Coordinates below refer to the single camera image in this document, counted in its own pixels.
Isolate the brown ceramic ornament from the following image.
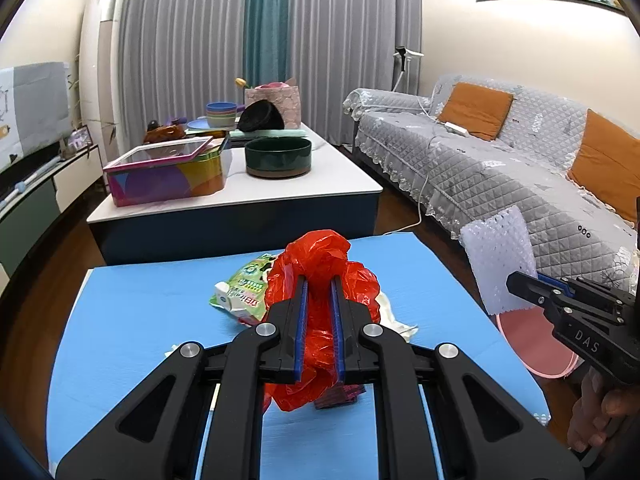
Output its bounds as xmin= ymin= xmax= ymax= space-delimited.
xmin=143 ymin=120 xmax=187 ymax=146

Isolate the white tissue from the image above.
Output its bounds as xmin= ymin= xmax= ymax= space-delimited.
xmin=372 ymin=290 xmax=419 ymax=344

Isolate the light green tray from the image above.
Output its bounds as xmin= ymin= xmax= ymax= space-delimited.
xmin=227 ymin=127 xmax=308 ymax=139

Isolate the red plastic bag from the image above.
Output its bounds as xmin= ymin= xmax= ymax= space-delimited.
xmin=264 ymin=230 xmax=382 ymax=413

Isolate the white power cable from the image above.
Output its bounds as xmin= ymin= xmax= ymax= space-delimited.
xmin=377 ymin=95 xmax=446 ymax=236

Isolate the pink purple printed wrapper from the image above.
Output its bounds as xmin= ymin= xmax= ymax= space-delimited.
xmin=312 ymin=382 xmax=366 ymax=411

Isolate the grey curtain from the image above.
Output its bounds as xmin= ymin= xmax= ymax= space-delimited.
xmin=287 ymin=0 xmax=423 ymax=146
xmin=114 ymin=0 xmax=251 ymax=131

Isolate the pink patterned paper bag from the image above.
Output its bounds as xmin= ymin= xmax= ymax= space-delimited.
xmin=244 ymin=77 xmax=302 ymax=131

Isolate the green snack packet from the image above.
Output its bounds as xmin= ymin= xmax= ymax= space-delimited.
xmin=208 ymin=253 xmax=278 ymax=325

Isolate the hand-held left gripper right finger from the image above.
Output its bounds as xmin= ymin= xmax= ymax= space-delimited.
xmin=330 ymin=276 xmax=586 ymax=480

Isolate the green white television cabinet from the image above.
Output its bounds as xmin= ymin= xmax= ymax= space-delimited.
xmin=0 ymin=142 xmax=101 ymax=281

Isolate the pink plastic bin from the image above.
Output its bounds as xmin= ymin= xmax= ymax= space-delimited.
xmin=495 ymin=302 xmax=581 ymax=378

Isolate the stack of coloured bowls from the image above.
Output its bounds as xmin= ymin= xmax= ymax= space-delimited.
xmin=205 ymin=101 xmax=239 ymax=130

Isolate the television with grey cover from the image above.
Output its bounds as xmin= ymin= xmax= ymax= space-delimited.
xmin=0 ymin=61 xmax=71 ymax=171

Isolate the teal curtain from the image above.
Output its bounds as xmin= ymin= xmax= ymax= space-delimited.
xmin=243 ymin=0 xmax=292 ymax=86

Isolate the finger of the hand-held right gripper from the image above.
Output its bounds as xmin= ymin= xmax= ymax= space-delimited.
xmin=506 ymin=271 xmax=561 ymax=311
xmin=537 ymin=274 xmax=576 ymax=294

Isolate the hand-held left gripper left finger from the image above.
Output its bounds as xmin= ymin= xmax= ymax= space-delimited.
xmin=55 ymin=276 xmax=308 ymax=480

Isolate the person's right hand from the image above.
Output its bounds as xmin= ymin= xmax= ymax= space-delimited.
xmin=567 ymin=370 xmax=636 ymax=454

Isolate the white top coffee table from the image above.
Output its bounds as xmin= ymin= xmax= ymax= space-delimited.
xmin=86 ymin=122 xmax=384 ymax=266

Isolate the black hat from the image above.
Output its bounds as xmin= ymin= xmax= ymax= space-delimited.
xmin=236 ymin=99 xmax=286 ymax=133

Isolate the white foam fruit net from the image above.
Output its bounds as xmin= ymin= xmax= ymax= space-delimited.
xmin=459 ymin=206 xmax=539 ymax=316

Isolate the small photo frame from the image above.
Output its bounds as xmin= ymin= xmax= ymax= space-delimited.
xmin=67 ymin=125 xmax=94 ymax=154

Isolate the orange cushion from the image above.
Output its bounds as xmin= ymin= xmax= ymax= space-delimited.
xmin=566 ymin=108 xmax=640 ymax=223
xmin=436 ymin=82 xmax=515 ymax=142

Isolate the sofa with grey quilted cover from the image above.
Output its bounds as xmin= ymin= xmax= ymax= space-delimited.
xmin=343 ymin=74 xmax=640 ymax=292

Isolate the dark green bowl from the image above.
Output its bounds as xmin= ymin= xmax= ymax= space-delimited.
xmin=244 ymin=137 xmax=313 ymax=178

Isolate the white standing air conditioner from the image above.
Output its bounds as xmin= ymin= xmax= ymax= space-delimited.
xmin=79 ymin=0 xmax=126 ymax=171

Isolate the colourful tin box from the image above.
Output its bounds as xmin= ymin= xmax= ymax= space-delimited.
xmin=102 ymin=136 xmax=233 ymax=208

